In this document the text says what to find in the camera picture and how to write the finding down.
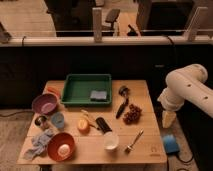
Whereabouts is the blue tape roll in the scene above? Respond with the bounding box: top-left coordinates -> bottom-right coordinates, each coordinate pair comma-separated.
163,135 -> 180,154

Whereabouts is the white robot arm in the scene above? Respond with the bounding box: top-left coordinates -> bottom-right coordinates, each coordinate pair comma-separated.
157,64 -> 213,128

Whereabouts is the yellow banana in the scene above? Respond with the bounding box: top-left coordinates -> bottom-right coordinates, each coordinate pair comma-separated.
81,110 -> 100,130

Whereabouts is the white cup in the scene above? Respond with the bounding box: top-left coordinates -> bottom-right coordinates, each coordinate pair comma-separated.
103,132 -> 119,151

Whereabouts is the dark red grape bunch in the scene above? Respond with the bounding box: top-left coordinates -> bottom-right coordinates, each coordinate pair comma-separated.
123,104 -> 142,125

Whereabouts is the grey blue sponge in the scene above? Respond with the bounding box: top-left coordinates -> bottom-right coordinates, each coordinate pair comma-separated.
90,90 -> 107,101

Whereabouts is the purple bowl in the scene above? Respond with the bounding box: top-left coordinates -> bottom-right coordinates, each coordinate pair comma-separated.
32,93 -> 58,115

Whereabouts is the light blue cup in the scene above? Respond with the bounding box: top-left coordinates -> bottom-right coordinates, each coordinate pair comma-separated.
51,112 -> 65,129

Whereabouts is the green plastic tray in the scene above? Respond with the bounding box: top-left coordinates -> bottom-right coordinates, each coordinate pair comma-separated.
61,74 -> 112,107

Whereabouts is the grey blue cloth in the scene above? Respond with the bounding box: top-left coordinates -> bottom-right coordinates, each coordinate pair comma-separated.
23,129 -> 54,160

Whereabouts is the white egg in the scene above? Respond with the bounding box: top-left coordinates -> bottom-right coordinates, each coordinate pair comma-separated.
58,144 -> 70,157

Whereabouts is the orange fruit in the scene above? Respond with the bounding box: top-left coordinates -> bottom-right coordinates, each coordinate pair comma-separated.
77,119 -> 90,134

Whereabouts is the black handled brush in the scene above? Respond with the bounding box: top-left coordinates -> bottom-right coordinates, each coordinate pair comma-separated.
116,86 -> 130,118

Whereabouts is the black office chair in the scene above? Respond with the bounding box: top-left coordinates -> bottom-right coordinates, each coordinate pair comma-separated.
102,9 -> 120,30

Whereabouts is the wooden table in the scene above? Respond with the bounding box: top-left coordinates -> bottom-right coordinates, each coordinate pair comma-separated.
16,79 -> 168,166

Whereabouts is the small metal cup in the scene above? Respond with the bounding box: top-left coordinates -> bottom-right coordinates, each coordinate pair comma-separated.
34,116 -> 48,130

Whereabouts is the red bowl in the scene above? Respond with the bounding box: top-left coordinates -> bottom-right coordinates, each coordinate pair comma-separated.
47,132 -> 75,162

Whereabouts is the black marker block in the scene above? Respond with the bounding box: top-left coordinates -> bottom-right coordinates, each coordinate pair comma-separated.
96,117 -> 112,133

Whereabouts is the orange carrot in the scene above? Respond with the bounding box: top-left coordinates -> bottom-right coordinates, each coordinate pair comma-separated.
47,87 -> 61,99

